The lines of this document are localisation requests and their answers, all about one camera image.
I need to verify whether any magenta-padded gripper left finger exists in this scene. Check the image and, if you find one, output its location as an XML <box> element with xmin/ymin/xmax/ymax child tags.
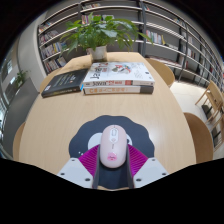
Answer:
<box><xmin>57</xmin><ymin>144</ymin><xmax>101</xmax><ymax>189</ymax></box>

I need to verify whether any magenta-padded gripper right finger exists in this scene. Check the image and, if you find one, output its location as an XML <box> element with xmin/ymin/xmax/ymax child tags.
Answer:
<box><xmin>126</xmin><ymin>144</ymin><xmax>170</xmax><ymax>189</ymax></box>

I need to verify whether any pink white computer mouse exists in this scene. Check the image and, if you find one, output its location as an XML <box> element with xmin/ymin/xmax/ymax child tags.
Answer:
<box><xmin>98</xmin><ymin>124</ymin><xmax>129</xmax><ymax>169</ymax></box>

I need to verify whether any dark cloud-shaped mouse pad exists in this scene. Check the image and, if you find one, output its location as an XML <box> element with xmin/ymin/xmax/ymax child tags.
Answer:
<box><xmin>68</xmin><ymin>114</ymin><xmax>155</xmax><ymax>191</ymax></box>

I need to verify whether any round-backed wooden chair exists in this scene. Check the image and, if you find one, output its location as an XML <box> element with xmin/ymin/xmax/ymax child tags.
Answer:
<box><xmin>12</xmin><ymin>121</ymin><xmax>27</xmax><ymax>163</ymax></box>
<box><xmin>145</xmin><ymin>58</ymin><xmax>176</xmax><ymax>88</ymax></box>
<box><xmin>183</xmin><ymin>112</ymin><xmax>215</xmax><ymax>164</ymax></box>

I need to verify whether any black book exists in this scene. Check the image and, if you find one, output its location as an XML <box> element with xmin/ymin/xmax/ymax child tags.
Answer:
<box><xmin>40</xmin><ymin>68</ymin><xmax>90</xmax><ymax>99</ymax></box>

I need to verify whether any white book with dark spine end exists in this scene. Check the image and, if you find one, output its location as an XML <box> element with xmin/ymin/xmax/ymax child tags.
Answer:
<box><xmin>83</xmin><ymin>84</ymin><xmax>155</xmax><ymax>96</ymax></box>

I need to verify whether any light wooden slatted chairs group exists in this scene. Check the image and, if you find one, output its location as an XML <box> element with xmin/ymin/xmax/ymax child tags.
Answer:
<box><xmin>194</xmin><ymin>79</ymin><xmax>224</xmax><ymax>151</ymax></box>

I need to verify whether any white book with picture cover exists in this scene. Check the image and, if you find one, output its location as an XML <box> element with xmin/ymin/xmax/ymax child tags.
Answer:
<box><xmin>82</xmin><ymin>61</ymin><xmax>156</xmax><ymax>88</ymax></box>

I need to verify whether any green floor plant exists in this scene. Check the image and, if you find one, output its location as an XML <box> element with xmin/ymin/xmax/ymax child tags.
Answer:
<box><xmin>14</xmin><ymin>69</ymin><xmax>30</xmax><ymax>88</ymax></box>

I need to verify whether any grey shelf unit with books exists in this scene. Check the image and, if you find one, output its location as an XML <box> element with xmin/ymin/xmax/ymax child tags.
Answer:
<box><xmin>36</xmin><ymin>0</ymin><xmax>224</xmax><ymax>94</ymax></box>

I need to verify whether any green potted plant white pot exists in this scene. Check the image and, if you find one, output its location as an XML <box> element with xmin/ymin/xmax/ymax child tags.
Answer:
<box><xmin>59</xmin><ymin>12</ymin><xmax>154</xmax><ymax>64</ymax></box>

